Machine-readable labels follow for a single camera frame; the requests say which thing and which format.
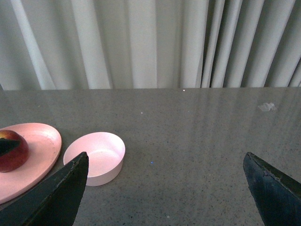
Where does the pink plate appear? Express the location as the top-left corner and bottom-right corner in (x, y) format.
(0, 123), (62, 204)

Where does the red apple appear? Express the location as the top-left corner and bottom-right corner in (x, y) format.
(0, 130), (29, 173)

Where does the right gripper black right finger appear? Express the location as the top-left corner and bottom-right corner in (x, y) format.
(243, 152), (301, 226)

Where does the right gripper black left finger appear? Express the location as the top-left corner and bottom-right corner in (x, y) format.
(0, 152), (89, 226)

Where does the white curtain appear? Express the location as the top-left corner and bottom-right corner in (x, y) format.
(0, 0), (301, 90)

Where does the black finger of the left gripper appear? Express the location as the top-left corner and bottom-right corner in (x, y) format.
(0, 138), (20, 155)

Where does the pink bowl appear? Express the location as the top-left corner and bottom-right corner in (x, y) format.
(63, 132), (126, 186)

